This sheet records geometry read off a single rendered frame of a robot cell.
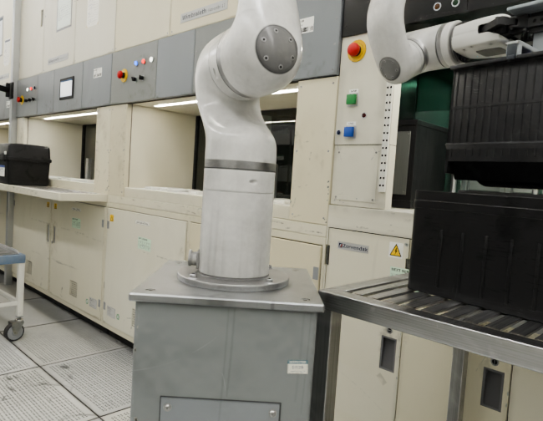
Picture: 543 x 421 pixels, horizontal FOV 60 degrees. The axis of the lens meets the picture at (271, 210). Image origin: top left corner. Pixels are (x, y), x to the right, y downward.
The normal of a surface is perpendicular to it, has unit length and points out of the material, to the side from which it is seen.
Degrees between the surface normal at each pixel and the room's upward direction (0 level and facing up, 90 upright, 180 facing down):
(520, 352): 90
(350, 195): 90
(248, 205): 90
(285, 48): 83
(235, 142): 81
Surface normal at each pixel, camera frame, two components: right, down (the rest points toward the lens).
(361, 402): -0.70, 0.00
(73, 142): 0.72, 0.09
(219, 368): 0.01, 0.06
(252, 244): 0.52, 0.08
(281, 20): 0.53, -0.35
